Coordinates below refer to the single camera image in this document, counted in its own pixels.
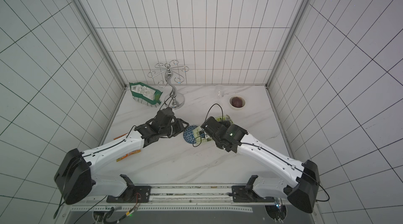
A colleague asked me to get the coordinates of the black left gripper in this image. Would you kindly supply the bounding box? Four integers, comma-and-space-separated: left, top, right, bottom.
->
161, 118, 190, 138

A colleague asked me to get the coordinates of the blue patterned breakfast bowl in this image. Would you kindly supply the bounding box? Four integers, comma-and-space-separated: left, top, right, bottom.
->
183, 125, 201, 145

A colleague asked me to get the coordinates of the green oats bag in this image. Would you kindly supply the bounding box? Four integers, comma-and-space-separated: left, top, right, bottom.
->
194, 115, 234, 146

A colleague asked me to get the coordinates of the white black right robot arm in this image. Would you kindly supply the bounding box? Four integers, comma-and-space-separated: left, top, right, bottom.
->
201, 117, 320, 213

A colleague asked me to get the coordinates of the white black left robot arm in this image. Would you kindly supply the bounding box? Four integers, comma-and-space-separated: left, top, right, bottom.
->
54, 107, 189, 205

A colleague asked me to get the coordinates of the white bowl with purple food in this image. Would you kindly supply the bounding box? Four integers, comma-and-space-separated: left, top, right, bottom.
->
229, 95, 246, 110

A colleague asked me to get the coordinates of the silver metal cup rack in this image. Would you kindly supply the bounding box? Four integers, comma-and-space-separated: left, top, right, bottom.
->
148, 60, 190, 109

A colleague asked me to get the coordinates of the green snack bag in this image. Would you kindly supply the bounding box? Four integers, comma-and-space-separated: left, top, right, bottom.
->
129, 82, 162, 107

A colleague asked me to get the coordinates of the orange snack packet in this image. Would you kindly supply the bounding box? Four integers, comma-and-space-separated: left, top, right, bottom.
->
113, 131, 144, 162

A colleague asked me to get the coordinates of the clear wine glass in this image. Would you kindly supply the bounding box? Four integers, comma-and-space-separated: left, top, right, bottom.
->
214, 85, 224, 99

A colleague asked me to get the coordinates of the aluminium mounting rail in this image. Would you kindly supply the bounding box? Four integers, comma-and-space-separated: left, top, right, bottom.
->
64, 182, 317, 206

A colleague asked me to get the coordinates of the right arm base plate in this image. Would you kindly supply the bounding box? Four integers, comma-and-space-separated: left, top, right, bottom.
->
228, 175, 275, 203

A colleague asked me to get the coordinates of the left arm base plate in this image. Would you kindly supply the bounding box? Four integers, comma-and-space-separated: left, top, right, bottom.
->
107, 174, 152, 204

